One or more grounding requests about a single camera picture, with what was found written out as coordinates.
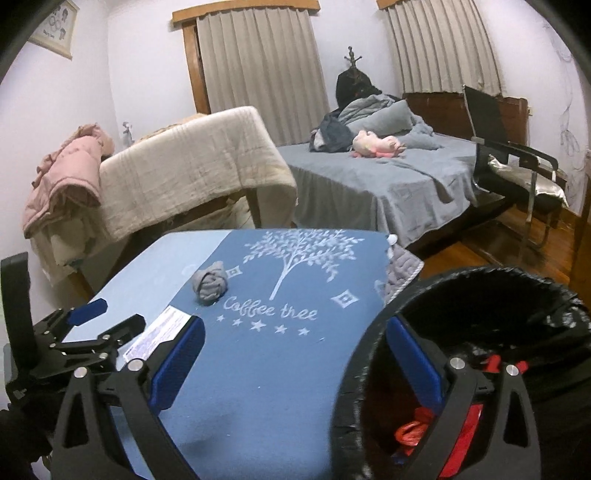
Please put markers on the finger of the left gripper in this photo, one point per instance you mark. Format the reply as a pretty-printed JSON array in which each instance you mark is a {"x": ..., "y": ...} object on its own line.
[
  {"x": 60, "y": 322},
  {"x": 104, "y": 347}
]

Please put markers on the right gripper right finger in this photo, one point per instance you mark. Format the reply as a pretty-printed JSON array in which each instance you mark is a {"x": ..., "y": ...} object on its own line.
[{"x": 425, "y": 364}]

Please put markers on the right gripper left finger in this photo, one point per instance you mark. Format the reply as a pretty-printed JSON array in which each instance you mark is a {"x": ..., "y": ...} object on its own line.
[{"x": 87, "y": 444}]

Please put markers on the white printed paper box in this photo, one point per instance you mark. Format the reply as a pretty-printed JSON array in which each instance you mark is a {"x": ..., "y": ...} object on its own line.
[{"x": 164, "y": 328}]

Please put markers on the red glove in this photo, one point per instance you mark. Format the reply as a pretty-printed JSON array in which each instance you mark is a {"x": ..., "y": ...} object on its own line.
[{"x": 457, "y": 428}]

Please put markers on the grey sock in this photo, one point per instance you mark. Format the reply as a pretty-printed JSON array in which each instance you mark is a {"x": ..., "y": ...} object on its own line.
[{"x": 210, "y": 284}]

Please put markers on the black-lined trash bin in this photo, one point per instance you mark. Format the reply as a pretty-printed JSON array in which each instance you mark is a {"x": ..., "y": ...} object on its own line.
[{"x": 478, "y": 373}]

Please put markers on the pink jacket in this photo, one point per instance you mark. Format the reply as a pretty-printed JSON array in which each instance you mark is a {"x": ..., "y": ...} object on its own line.
[{"x": 67, "y": 178}]

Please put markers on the blue tree-print table cover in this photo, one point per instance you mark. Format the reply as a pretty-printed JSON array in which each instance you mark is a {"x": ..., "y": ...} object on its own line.
[{"x": 258, "y": 402}]

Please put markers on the grey quilted pad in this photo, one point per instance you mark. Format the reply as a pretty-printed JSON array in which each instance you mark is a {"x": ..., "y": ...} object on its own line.
[{"x": 403, "y": 269}]

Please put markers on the beige striped blanket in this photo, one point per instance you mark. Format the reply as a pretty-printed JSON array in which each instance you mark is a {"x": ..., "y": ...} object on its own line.
[{"x": 168, "y": 174}]

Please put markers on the silver chair cushion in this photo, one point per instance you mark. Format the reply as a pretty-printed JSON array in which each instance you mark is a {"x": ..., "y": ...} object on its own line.
[{"x": 523, "y": 177}]

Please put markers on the grey bed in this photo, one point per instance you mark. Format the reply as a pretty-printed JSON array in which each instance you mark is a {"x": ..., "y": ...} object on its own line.
[{"x": 410, "y": 196}]

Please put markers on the black office chair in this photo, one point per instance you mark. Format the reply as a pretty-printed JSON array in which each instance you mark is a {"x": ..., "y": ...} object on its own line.
[{"x": 490, "y": 137}]

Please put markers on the grey duvet pile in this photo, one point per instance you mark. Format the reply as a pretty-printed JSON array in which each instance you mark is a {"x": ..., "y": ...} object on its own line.
[{"x": 377, "y": 113}]

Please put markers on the left beige curtain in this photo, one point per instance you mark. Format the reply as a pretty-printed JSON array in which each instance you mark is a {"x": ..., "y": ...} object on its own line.
[{"x": 266, "y": 58}]

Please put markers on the beige curtain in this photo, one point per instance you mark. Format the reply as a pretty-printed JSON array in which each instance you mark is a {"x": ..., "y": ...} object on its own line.
[
  {"x": 266, "y": 58},
  {"x": 441, "y": 46}
]

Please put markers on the pink plush toy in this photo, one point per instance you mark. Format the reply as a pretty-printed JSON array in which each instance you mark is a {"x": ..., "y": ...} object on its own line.
[{"x": 367, "y": 144}]

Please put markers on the dark wooden headboard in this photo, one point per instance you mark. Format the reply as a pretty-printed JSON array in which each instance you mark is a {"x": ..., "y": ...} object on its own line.
[{"x": 446, "y": 113}]

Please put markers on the wooden coat rack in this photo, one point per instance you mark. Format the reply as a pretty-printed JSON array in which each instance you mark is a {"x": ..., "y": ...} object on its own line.
[{"x": 352, "y": 83}]

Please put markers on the right beige curtain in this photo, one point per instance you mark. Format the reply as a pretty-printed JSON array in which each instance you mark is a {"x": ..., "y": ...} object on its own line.
[{"x": 441, "y": 46}]

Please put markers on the framed wall picture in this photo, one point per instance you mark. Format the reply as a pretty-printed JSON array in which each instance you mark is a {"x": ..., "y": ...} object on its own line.
[{"x": 55, "y": 33}]

